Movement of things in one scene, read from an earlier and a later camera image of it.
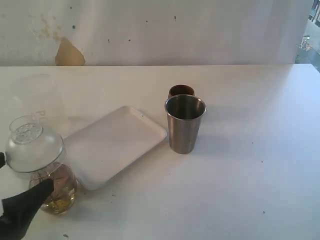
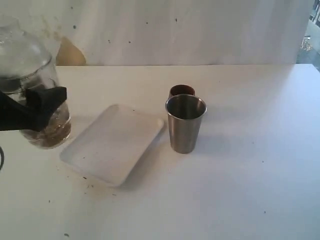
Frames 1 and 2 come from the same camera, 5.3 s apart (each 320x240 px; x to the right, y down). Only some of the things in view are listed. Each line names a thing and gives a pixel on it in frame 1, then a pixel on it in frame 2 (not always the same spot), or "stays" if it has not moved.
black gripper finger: x=19 y=210 to x=41 y=101
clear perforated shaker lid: x=30 y=148 to x=25 y=48
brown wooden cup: x=181 y=89 stays
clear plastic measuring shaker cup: x=62 y=199 to x=58 y=128
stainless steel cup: x=184 y=112 stays
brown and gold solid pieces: x=65 y=185 to x=53 y=133
